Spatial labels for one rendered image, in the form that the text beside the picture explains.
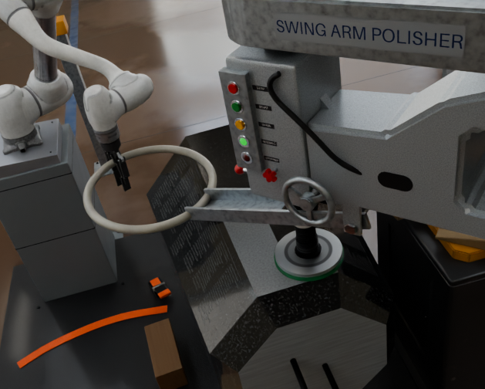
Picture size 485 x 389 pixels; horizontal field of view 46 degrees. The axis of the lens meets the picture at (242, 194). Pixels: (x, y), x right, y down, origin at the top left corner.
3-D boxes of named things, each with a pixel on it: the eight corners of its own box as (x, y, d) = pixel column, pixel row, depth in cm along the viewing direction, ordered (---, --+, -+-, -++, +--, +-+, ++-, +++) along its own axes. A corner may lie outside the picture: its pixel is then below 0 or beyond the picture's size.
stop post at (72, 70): (121, 157, 414) (70, 9, 349) (122, 171, 398) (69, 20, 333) (94, 164, 412) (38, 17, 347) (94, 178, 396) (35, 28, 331)
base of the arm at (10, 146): (4, 160, 260) (-1, 150, 256) (1, 136, 276) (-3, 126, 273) (44, 148, 264) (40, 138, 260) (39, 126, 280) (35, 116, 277)
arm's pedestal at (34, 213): (35, 313, 301) (-33, 194, 253) (41, 252, 341) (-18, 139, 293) (128, 287, 305) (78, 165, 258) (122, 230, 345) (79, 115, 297)
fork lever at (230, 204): (392, 195, 160) (388, 180, 158) (364, 238, 148) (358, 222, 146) (216, 193, 206) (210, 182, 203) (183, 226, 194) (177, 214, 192)
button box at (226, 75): (267, 167, 152) (250, 69, 135) (261, 173, 151) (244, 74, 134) (242, 161, 157) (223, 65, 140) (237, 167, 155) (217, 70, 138)
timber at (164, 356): (150, 342, 271) (143, 326, 264) (174, 333, 273) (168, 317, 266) (162, 394, 247) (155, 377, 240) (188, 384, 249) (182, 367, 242)
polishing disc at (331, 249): (339, 227, 187) (339, 224, 186) (345, 274, 170) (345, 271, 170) (274, 233, 190) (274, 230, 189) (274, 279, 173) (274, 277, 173)
